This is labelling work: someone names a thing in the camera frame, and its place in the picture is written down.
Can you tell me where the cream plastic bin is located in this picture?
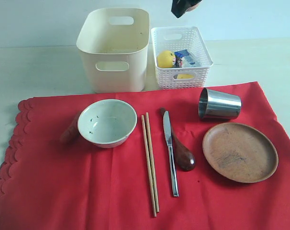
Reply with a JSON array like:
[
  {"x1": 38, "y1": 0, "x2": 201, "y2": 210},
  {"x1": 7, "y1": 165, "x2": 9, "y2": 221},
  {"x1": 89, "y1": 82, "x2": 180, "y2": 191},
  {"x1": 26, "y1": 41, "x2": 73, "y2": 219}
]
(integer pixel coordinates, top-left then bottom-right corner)
[{"x1": 76, "y1": 8, "x2": 150, "y2": 93}]

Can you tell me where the white perforated plastic basket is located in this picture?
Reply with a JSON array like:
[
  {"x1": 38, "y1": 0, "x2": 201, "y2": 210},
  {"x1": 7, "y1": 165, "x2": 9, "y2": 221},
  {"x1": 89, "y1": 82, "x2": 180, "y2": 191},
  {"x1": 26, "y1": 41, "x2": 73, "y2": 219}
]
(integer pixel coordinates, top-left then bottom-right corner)
[{"x1": 151, "y1": 26, "x2": 213, "y2": 89}]

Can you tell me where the white ceramic bowl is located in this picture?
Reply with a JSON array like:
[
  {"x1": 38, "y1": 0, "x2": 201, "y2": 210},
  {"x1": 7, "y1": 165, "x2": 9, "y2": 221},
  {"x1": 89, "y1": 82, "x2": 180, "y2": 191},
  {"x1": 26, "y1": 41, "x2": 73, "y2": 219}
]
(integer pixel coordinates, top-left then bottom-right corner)
[{"x1": 78, "y1": 99, "x2": 137, "y2": 149}]

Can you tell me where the brown egg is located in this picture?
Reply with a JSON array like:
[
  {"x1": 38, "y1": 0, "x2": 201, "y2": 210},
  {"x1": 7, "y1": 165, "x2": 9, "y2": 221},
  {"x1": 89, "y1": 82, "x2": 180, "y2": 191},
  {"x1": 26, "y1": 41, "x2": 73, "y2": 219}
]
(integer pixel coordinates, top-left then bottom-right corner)
[{"x1": 186, "y1": 3, "x2": 199, "y2": 12}]

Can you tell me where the dark wooden spoon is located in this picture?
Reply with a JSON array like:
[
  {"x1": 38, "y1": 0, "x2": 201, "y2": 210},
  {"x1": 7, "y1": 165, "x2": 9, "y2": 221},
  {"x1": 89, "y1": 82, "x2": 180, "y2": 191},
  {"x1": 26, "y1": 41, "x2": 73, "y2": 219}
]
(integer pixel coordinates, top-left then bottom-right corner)
[{"x1": 160, "y1": 108, "x2": 196, "y2": 172}]

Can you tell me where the blue white milk carton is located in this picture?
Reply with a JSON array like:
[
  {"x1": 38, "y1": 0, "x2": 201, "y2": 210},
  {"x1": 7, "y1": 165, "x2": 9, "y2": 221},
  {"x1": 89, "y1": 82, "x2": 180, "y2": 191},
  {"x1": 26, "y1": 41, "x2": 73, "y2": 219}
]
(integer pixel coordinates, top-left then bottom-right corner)
[{"x1": 174, "y1": 49, "x2": 201, "y2": 68}]

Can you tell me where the yellow lemon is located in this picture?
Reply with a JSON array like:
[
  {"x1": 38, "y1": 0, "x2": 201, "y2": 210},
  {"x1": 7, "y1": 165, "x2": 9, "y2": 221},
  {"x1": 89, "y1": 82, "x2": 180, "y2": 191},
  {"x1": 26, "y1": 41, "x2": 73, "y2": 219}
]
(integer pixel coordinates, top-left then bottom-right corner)
[{"x1": 156, "y1": 50, "x2": 176, "y2": 69}]

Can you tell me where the stainless steel cup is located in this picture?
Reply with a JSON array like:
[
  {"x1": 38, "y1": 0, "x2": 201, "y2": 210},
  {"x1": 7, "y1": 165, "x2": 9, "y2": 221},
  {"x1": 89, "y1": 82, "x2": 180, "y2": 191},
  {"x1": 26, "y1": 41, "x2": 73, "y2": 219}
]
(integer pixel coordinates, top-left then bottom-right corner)
[{"x1": 198, "y1": 88, "x2": 242, "y2": 119}]

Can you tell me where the left wooden chopstick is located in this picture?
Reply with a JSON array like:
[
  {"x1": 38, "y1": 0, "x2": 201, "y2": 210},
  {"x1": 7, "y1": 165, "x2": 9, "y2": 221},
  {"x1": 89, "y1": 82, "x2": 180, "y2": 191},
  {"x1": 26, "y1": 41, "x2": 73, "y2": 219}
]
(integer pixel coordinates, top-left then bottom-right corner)
[{"x1": 141, "y1": 115, "x2": 156, "y2": 217}]

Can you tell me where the silver table knife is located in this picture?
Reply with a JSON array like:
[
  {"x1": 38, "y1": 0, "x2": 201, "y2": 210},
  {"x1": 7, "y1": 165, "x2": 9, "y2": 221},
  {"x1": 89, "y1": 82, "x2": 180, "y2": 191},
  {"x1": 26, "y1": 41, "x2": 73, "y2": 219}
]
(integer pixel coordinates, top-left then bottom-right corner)
[{"x1": 163, "y1": 111, "x2": 179, "y2": 197}]

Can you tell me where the brown wooden plate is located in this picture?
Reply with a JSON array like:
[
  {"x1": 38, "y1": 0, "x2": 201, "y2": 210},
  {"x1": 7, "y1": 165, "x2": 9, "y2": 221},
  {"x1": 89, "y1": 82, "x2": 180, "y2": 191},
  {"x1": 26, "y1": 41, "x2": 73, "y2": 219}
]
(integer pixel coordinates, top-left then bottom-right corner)
[{"x1": 202, "y1": 122, "x2": 279, "y2": 184}]

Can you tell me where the red scalloped tablecloth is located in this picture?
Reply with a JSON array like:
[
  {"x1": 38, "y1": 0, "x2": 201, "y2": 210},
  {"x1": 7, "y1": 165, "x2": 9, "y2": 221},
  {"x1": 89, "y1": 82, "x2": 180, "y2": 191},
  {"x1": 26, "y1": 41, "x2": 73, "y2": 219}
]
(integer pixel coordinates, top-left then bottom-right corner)
[{"x1": 0, "y1": 82, "x2": 290, "y2": 230}]

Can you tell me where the yellow cheese wedge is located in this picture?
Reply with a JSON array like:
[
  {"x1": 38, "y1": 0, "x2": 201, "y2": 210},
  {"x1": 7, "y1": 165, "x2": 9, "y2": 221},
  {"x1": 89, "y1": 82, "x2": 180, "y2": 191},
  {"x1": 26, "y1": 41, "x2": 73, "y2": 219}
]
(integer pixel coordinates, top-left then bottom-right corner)
[{"x1": 177, "y1": 74, "x2": 194, "y2": 80}]

